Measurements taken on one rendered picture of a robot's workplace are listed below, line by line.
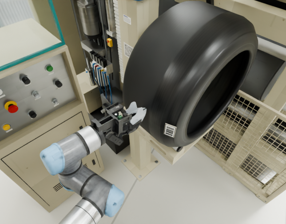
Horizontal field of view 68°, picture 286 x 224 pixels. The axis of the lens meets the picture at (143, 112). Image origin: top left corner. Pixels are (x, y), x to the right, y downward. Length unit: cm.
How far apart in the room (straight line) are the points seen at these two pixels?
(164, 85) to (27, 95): 72
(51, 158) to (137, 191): 141
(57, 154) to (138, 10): 63
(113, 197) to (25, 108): 75
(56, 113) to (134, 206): 102
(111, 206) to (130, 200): 130
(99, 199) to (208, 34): 57
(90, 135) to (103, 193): 16
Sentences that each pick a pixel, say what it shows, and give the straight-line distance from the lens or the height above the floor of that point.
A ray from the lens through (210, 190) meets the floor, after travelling 201.
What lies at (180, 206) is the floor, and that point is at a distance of 191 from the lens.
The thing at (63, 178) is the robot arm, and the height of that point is 123.
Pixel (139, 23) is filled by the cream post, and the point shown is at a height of 138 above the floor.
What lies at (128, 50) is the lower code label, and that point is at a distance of 108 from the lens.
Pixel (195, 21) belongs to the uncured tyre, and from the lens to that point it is 76.
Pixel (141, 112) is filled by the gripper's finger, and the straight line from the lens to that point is 70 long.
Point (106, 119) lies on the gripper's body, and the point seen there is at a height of 132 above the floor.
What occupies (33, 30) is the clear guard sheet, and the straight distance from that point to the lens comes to 103.
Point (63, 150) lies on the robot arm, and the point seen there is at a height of 133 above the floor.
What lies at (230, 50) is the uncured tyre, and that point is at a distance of 74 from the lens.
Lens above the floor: 181
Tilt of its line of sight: 49 degrees down
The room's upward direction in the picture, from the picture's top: straight up
